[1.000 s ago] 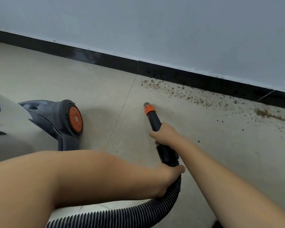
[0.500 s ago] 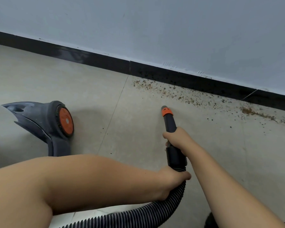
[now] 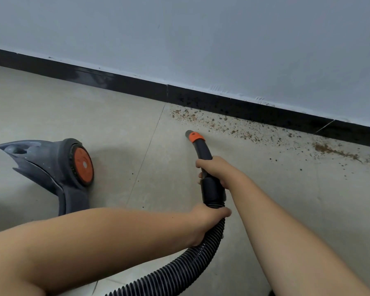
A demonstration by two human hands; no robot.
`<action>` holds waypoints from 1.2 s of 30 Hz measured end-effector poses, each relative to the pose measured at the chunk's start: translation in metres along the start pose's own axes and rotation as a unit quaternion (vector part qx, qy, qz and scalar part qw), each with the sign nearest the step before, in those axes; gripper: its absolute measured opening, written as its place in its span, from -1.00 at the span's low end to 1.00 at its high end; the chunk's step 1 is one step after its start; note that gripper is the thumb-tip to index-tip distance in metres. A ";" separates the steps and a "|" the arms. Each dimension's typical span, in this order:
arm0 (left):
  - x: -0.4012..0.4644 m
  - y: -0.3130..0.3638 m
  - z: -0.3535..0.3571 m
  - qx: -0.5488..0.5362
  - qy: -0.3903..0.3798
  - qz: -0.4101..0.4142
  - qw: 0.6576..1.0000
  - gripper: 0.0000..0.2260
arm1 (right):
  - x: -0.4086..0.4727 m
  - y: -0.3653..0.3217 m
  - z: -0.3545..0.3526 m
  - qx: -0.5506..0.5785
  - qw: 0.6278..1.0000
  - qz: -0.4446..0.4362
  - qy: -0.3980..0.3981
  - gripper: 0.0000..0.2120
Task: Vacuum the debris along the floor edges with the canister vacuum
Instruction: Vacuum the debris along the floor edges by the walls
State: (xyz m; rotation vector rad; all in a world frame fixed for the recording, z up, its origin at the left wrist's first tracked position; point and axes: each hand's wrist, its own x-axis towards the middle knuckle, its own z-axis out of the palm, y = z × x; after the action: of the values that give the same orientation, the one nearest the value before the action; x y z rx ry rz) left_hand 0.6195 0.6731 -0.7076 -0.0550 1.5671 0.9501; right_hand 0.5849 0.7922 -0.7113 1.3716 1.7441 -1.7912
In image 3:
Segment person's right hand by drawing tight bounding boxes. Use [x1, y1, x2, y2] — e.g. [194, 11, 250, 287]
[195, 155, 246, 191]

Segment person's left hand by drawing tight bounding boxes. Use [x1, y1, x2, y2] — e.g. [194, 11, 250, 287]
[187, 203, 232, 247]

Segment black ribbed vacuum hose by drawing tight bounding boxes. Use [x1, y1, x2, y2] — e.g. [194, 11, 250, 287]
[104, 129, 227, 296]

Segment brown dirt debris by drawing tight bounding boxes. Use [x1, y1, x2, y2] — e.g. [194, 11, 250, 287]
[171, 107, 370, 169]

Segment grey vacuum cleaner orange knobs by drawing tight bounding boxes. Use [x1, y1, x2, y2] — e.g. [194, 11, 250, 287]
[0, 138, 95, 236]

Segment person's right forearm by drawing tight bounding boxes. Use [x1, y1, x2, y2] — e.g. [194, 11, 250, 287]
[229, 177, 370, 296]

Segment person's left forearm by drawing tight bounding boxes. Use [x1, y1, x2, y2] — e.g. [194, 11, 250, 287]
[0, 207, 198, 296]

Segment black skirting board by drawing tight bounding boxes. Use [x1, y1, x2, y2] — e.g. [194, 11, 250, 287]
[0, 46, 370, 150]

